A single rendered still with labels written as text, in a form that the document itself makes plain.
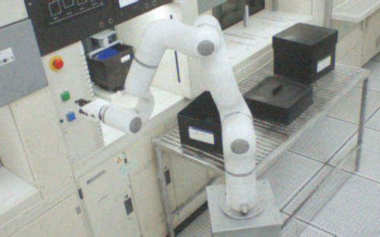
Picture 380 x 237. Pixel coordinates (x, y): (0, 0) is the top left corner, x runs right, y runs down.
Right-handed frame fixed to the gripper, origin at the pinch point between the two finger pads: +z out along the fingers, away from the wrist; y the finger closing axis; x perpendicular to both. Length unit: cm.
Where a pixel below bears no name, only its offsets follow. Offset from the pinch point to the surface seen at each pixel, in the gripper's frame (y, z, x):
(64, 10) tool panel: 9.1, 11.8, 34.4
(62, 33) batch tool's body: 5.9, 11.9, 25.8
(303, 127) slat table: 91, -49, -44
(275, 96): 97, -29, -34
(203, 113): 69, -2, -39
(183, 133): 46, -8, -37
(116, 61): 53, 44, -12
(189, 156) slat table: 40, -16, -44
